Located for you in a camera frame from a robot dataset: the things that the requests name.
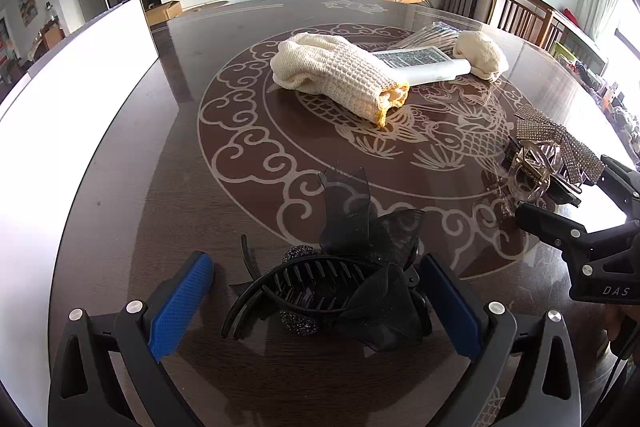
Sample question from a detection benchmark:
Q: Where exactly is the plain cream knitted glove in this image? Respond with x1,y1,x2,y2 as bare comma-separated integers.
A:
452,31,510,82

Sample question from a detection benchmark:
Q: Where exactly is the clear gold hair claw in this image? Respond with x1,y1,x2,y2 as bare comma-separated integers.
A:
492,139,583,215

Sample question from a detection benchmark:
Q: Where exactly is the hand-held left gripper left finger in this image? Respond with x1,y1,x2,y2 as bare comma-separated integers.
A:
47,251,216,427

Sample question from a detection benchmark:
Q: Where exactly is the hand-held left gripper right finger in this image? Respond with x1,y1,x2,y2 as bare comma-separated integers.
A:
419,253,583,427

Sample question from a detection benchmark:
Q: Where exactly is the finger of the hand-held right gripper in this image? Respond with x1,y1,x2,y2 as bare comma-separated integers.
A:
601,154,640,214
516,202,640,259

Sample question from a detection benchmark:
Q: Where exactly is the slatted wooden chair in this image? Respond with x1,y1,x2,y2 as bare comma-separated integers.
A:
487,0,563,52

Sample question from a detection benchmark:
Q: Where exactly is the rhinestone bow hair clip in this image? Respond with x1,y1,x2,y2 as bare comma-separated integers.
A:
514,104,606,185

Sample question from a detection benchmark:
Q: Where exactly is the cream knitted glove yellow cuff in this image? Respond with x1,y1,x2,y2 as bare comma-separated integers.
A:
270,33,411,130

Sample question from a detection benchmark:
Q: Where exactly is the person's right hand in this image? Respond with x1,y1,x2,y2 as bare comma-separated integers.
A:
602,305,630,343

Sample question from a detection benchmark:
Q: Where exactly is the brown cardboard shipping box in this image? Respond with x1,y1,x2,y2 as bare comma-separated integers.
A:
146,0,183,26

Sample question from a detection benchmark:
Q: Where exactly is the black bow hair claw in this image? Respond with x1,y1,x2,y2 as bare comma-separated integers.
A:
220,167,433,355

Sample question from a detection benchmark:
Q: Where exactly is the clear plastic packet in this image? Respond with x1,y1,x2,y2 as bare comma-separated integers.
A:
385,21,463,52

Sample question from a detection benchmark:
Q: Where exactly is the cluttered wooden sideboard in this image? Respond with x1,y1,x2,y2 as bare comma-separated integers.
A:
550,7,640,168

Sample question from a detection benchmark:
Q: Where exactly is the white cardboard box container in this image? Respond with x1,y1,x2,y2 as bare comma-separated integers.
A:
0,0,161,413

